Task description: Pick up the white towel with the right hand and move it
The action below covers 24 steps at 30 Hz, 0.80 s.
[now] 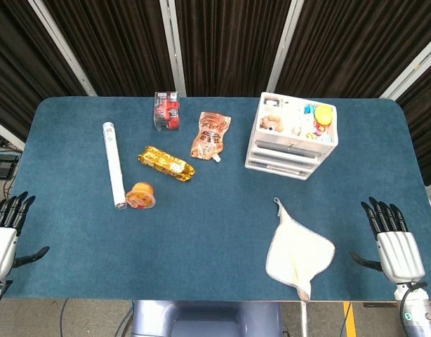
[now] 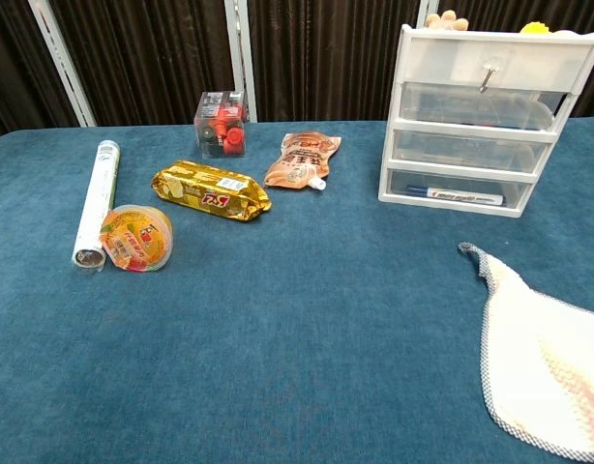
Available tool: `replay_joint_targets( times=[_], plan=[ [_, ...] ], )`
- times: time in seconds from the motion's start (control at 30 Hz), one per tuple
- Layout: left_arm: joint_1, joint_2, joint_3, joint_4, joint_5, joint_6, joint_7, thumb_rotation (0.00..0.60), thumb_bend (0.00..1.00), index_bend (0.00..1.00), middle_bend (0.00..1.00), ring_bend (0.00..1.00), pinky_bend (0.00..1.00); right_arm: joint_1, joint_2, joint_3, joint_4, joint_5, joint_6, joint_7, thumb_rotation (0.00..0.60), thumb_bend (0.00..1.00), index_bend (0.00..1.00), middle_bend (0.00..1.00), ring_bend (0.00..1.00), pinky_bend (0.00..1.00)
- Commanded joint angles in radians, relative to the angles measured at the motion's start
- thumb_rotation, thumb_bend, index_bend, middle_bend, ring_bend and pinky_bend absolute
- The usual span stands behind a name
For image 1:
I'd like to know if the clear box with red caps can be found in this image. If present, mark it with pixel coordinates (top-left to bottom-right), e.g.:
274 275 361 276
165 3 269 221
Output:
153 91 182 132

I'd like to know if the white metal frame post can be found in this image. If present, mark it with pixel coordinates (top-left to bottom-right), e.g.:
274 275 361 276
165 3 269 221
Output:
379 33 431 100
159 0 187 97
0 117 25 151
266 0 305 93
27 0 98 97

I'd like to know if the dark brown curtain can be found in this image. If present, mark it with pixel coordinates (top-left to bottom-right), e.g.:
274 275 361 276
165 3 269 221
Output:
0 0 431 185

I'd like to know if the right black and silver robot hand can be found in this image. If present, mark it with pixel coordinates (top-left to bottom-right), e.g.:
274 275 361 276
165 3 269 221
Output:
349 196 427 284

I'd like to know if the black equipment with cables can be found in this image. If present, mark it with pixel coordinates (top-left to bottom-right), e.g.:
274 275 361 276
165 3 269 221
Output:
0 138 22 199

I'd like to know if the blue table mat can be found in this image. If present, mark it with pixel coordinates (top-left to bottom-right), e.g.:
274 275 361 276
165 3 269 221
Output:
1 96 431 303

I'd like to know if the white plastic drawer organizer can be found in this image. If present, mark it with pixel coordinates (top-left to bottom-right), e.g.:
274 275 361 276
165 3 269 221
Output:
244 91 339 181

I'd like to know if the wooden bead bear toy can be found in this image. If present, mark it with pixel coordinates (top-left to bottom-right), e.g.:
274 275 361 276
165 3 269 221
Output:
260 114 285 133

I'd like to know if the orange jelly cup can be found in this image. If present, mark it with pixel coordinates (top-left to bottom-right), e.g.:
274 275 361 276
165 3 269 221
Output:
125 181 157 210

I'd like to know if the yellow plastic ball toy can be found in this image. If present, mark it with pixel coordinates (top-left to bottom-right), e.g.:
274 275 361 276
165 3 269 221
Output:
314 104 334 126

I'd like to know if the white table leg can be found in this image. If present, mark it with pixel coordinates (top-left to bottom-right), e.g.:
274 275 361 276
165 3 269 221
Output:
299 300 310 337

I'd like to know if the white paper-wrapped roll tube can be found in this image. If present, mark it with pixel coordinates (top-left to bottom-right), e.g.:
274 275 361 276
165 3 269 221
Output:
102 121 128 211

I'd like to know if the grey-blue robot torso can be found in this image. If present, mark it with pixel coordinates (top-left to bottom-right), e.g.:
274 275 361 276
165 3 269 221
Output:
131 300 283 337

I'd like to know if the orange spout pouch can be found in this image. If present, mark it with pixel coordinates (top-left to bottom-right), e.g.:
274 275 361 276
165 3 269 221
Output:
190 111 232 164

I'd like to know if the gold biscuit packet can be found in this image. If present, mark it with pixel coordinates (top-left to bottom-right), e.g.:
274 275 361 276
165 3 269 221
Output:
137 145 196 183

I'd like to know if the white cloth with grey hem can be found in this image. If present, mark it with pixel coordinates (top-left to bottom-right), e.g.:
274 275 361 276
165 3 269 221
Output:
265 197 336 302

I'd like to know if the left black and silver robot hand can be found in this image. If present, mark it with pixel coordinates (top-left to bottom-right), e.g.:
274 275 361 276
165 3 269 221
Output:
0 191 51 282

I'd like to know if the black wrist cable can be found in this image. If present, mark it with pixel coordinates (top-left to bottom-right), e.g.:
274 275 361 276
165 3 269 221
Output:
399 282 427 333

